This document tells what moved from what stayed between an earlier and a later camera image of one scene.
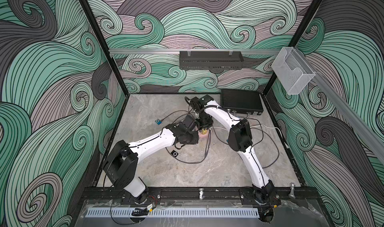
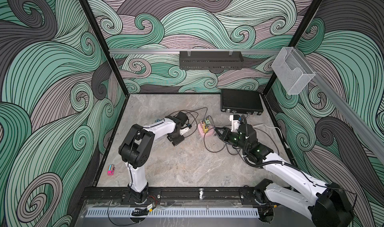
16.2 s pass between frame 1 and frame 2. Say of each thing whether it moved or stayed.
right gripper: moved
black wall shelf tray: stayed
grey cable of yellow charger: moved
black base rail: stayed
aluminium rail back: stayed
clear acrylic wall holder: stayed
